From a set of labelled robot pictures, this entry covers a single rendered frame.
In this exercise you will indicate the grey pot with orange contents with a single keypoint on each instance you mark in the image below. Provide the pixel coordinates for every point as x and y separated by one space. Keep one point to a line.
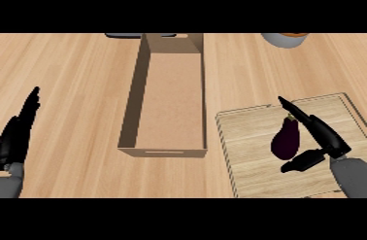
284 40

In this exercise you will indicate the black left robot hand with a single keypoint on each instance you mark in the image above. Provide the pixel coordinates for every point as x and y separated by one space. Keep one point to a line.
15 133

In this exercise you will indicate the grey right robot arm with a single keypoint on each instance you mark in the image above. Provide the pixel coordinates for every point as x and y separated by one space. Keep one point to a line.
351 177

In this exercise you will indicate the purple eggplant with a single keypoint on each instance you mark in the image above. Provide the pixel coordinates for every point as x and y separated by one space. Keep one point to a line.
286 140

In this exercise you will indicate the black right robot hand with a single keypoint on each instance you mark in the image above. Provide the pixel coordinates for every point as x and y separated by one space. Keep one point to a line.
324 135

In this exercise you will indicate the pale wooden tray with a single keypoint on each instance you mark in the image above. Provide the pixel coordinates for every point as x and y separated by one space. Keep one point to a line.
290 146

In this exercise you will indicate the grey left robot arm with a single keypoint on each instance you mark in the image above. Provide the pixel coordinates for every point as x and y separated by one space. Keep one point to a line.
10 182

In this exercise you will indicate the brown cardboard box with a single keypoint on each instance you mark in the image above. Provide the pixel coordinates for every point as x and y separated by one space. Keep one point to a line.
165 98

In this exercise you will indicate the dark flat object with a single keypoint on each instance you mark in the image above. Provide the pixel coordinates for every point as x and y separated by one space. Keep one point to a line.
138 35

